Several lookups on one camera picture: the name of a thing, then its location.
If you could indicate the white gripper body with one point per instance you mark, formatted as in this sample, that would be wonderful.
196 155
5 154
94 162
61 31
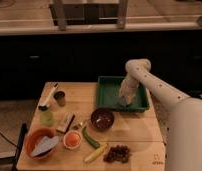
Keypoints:
129 87

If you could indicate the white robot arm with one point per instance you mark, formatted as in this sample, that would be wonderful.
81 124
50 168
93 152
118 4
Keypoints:
184 137

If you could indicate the green plastic tray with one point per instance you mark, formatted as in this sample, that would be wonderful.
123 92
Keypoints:
107 95

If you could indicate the dark brown bowl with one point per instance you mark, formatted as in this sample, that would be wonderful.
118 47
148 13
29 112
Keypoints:
102 119

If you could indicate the green cucumber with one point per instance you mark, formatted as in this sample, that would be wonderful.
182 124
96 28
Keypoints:
95 144

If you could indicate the small metal spoon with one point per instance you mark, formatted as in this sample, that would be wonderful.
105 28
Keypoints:
79 125

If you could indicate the brown dried grape bunch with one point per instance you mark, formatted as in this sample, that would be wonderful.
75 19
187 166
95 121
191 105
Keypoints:
120 153

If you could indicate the dark metal cup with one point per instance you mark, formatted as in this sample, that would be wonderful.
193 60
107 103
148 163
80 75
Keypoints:
59 96

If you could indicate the wooden block eraser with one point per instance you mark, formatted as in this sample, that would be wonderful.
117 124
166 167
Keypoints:
65 122

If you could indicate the yellow corn cob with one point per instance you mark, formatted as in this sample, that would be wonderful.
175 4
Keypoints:
91 157

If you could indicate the small white orange cup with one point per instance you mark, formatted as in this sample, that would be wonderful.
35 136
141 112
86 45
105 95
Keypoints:
72 140

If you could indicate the green cup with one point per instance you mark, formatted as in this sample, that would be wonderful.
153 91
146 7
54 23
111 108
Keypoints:
46 118

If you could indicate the grey cloth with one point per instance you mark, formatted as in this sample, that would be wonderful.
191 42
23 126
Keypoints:
45 145

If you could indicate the orange bowl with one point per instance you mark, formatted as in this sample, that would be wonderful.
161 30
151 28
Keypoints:
33 139

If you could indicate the wooden stool frame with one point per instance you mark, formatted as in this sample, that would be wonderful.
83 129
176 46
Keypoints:
88 14

